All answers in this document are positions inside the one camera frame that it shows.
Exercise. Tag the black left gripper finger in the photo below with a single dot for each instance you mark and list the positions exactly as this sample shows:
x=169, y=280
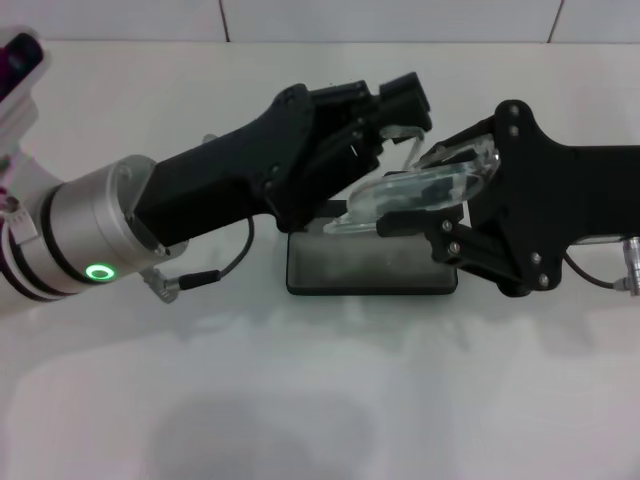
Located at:
x=365, y=150

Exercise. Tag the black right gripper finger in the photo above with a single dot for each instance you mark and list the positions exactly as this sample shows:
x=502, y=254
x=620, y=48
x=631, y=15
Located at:
x=407, y=102
x=452, y=142
x=420, y=222

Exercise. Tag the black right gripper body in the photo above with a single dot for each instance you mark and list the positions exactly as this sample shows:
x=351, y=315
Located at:
x=530, y=200

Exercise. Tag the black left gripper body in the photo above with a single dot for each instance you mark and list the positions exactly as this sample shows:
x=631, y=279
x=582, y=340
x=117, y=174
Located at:
x=225, y=175

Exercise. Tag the clear white glasses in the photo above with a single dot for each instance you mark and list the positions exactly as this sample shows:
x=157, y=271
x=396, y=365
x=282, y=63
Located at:
x=410, y=192

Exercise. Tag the black glasses case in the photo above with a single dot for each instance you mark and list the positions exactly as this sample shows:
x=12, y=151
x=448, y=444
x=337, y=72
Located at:
x=350, y=270

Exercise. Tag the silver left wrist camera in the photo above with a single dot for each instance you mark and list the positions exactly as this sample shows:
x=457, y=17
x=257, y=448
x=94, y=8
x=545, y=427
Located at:
x=20, y=60

